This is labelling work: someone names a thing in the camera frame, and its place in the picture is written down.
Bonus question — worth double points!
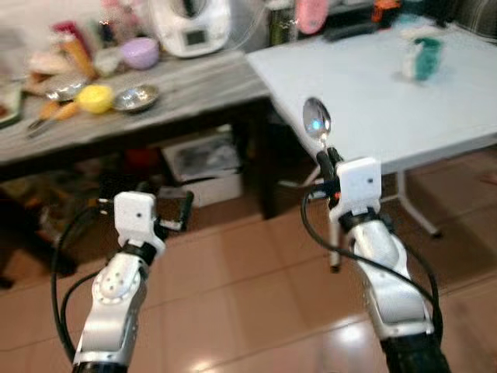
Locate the white plastic bin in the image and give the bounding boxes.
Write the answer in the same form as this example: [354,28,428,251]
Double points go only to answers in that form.
[162,132,244,209]

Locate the red item under table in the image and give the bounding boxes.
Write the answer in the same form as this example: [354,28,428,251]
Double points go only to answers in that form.
[124,148,161,173]

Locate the white folding table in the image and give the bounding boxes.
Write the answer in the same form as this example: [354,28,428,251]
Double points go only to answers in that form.
[246,26,497,273]

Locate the steel tongs with orange tips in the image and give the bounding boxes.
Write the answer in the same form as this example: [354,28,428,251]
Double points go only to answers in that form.
[27,99,80,139]

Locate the yellow silicone cup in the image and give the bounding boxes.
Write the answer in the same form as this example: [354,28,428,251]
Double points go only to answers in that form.
[76,84,115,115]

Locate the round steel bowl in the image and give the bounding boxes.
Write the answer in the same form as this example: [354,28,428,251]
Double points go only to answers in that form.
[113,84,162,114]

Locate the flat black item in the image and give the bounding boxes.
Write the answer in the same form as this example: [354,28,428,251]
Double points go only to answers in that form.
[322,22,374,42]

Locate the shallow steel plate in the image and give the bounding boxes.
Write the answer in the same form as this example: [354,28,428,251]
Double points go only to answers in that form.
[43,75,88,102]

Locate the green serving tray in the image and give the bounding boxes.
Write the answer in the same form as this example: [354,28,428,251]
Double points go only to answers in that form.
[0,82,23,129]

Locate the pink plastic item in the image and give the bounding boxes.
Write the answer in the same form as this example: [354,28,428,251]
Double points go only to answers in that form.
[295,0,328,36]

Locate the clear lidded food container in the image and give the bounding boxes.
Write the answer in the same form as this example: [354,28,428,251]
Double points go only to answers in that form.
[93,48,123,77]

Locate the orange squeeze sauce bottle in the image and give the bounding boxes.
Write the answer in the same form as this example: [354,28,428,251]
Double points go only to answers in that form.
[62,35,98,78]

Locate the small orange item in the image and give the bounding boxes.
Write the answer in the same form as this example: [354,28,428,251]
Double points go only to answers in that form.
[373,0,401,23]

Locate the plastic bag with bread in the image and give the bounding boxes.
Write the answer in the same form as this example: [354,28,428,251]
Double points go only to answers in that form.
[27,51,75,77]

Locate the purple plastic bowl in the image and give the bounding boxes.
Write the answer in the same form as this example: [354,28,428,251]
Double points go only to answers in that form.
[119,37,161,71]

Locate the dark red plastic jar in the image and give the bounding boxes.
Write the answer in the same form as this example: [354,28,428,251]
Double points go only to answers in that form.
[53,21,83,47]

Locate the white kitchen cooking machine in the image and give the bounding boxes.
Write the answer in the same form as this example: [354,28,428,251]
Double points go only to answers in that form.
[148,0,232,58]

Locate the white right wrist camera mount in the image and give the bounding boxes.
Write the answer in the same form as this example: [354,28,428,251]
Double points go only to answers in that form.
[330,158,383,227]

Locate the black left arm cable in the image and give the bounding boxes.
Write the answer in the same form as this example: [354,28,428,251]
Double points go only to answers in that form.
[50,204,117,368]

